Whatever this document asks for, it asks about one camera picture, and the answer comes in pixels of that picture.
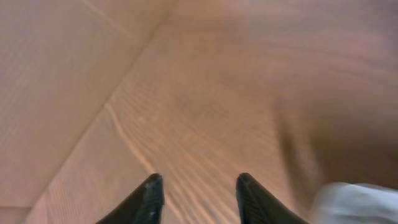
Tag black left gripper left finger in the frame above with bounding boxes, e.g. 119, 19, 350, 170
96, 174, 165, 224

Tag white t-shirt black print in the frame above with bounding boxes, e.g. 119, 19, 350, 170
311, 182, 397, 224

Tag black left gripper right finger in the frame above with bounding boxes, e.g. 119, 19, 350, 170
236, 173, 307, 224

